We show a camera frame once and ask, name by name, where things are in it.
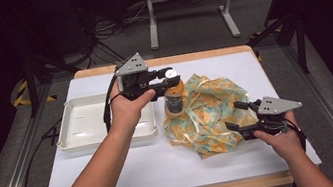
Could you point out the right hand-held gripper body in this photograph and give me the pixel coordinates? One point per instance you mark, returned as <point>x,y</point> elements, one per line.
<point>270,114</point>

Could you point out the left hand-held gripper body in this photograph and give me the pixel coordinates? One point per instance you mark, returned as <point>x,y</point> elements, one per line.
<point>133,78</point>

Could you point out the orange juice bottle white cap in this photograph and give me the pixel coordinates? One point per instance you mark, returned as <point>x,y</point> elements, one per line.
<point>174,100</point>

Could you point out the white plastic tray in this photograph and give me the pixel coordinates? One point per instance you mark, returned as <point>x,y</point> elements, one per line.
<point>85,126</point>

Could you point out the person's right hand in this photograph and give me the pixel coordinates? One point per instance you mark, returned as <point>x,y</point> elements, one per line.
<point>282,144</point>

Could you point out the person's left hand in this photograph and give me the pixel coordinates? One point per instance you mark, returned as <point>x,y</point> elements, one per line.
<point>128,111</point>

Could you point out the white table mat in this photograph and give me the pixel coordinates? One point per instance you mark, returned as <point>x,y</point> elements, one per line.
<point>166,171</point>

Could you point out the black metal stand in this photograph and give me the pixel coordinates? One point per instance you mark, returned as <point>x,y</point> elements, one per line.
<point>297,35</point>
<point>30,78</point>

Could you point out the yellow-black hazard tape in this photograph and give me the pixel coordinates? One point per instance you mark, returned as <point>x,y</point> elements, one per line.
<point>21,96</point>

